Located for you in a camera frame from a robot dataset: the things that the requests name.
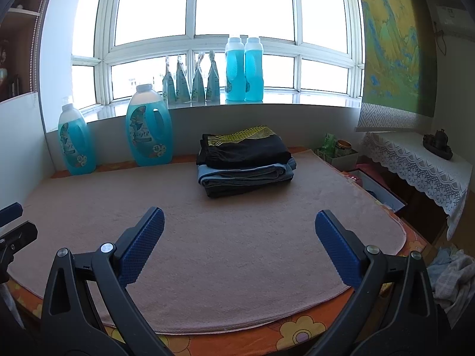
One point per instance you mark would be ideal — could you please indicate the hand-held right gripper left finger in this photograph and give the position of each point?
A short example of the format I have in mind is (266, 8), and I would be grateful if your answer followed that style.
(143, 244)

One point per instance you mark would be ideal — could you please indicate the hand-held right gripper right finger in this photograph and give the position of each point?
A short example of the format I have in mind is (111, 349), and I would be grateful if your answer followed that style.
(336, 246)

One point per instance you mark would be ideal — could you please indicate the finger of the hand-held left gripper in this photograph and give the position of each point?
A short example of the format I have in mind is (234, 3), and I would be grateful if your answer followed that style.
(10, 213)
(20, 239)

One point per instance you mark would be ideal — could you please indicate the black pants yellow striped waistband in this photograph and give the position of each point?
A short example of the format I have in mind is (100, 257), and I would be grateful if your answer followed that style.
(252, 152)

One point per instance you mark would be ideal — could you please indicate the folded dark grey pants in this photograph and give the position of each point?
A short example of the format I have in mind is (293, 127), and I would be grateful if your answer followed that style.
(237, 191)

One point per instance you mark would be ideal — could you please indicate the red and white open box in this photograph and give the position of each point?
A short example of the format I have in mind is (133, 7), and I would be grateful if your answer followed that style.
(382, 191)

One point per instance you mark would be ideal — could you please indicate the pink mat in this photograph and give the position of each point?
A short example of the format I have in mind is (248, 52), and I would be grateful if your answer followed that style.
(222, 230)

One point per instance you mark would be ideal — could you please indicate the white cardboard box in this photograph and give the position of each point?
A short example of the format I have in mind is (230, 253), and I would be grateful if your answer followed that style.
(343, 160)

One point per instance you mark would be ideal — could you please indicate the blue laundry detergent bottle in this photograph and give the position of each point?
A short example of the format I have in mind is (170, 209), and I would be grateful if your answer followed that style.
(234, 70)
(254, 70)
(148, 129)
(76, 144)

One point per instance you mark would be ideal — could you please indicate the gold tin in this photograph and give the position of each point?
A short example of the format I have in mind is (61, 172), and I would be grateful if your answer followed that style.
(344, 146)

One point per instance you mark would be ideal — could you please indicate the white lace tablecloth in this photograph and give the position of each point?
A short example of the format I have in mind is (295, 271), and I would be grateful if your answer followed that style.
(419, 170)

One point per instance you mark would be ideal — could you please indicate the folded light blue jeans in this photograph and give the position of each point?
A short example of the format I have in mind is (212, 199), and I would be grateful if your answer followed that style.
(241, 176)

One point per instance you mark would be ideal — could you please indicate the pile of crumpled clothes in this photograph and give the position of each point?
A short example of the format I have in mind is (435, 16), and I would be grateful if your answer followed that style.
(451, 282)

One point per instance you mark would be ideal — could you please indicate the dark teapot ornament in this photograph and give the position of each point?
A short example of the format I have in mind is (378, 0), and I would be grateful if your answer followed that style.
(439, 144)

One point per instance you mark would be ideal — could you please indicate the wooden shelf cabinet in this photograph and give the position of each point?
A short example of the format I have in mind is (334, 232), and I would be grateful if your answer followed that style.
(18, 44)

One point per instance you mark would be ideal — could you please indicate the white air conditioner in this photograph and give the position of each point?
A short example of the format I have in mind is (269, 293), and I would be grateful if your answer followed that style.
(454, 20)

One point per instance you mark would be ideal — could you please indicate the landscape wall scroll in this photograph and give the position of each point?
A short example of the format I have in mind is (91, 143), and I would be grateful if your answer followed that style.
(393, 52)

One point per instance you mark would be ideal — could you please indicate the white window frame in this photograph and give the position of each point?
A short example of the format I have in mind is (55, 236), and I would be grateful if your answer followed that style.
(191, 42)

